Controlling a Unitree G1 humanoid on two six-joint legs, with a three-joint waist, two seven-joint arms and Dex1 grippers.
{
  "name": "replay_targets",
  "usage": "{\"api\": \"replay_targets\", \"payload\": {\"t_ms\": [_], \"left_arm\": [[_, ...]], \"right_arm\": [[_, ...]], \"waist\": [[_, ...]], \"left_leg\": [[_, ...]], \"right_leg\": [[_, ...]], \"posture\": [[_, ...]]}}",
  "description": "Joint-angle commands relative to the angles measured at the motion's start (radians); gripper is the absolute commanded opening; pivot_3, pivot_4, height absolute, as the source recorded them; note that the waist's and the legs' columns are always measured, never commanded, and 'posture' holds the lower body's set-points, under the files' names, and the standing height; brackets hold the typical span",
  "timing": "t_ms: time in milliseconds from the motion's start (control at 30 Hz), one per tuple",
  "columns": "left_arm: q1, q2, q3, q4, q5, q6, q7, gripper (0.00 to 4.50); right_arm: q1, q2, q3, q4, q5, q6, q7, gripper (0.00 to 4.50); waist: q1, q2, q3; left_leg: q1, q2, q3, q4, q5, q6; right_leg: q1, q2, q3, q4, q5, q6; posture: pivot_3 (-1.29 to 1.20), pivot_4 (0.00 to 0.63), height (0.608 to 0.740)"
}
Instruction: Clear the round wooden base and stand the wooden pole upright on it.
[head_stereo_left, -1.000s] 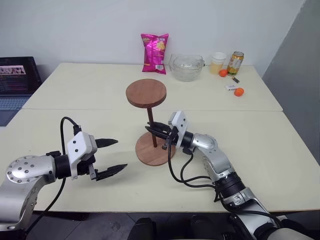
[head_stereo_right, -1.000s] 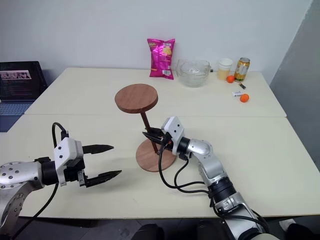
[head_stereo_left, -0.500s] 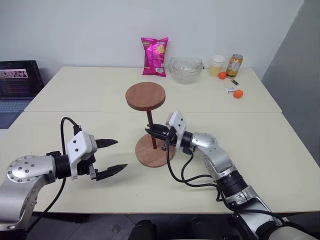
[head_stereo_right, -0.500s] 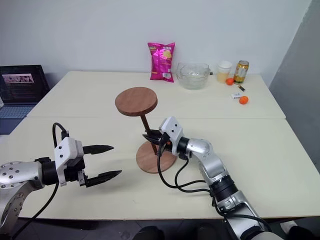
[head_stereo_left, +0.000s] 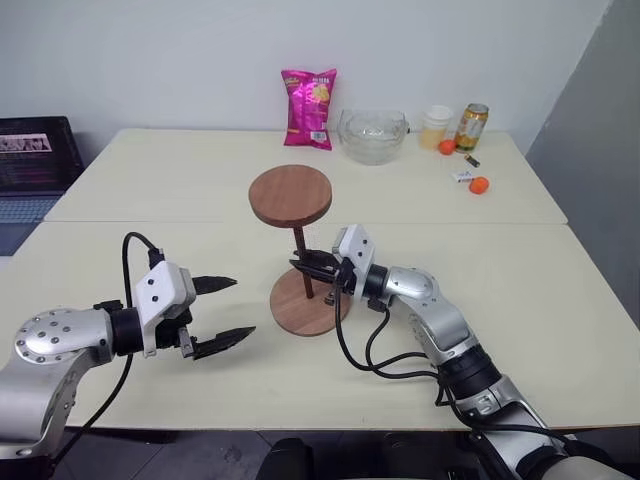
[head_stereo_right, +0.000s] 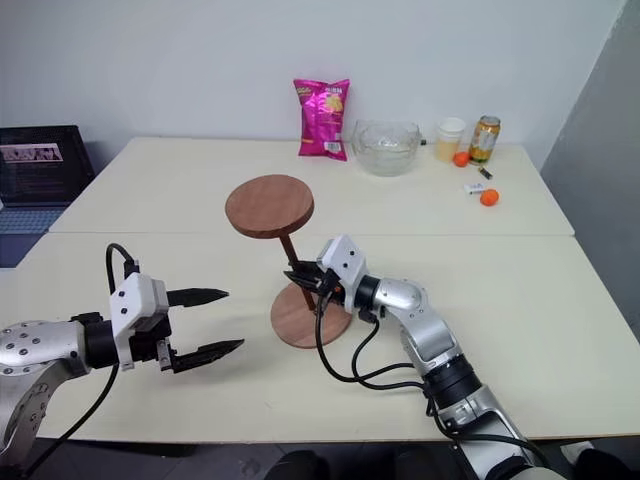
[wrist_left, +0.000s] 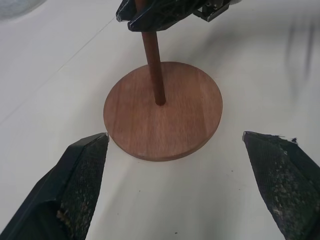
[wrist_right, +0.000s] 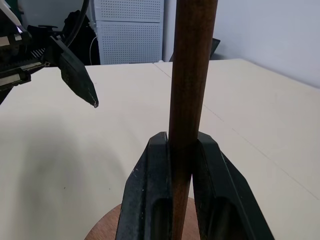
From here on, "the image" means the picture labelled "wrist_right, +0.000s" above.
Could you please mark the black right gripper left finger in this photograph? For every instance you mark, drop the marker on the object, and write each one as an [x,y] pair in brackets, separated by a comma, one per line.
[145,190]

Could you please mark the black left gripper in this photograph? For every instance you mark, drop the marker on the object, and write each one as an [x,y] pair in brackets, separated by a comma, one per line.
[17,55]

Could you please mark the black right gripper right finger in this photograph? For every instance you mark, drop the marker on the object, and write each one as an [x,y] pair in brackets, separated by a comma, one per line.
[225,197]

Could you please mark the dark brown wooden pole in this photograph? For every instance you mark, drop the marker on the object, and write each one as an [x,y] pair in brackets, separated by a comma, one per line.
[190,75]

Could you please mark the round wooden base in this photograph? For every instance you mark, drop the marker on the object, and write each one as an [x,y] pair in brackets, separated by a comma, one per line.
[105,227]

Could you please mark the black office chair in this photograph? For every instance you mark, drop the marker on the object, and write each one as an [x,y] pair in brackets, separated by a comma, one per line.
[87,40]

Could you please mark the white perforated metal cabinet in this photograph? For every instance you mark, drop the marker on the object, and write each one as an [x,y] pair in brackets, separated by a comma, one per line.
[130,32]

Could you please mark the dark flat object behind table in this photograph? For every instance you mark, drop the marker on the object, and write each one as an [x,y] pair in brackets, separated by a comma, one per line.
[215,48]

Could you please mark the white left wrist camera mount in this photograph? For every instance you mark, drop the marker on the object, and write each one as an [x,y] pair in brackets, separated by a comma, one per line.
[8,12]

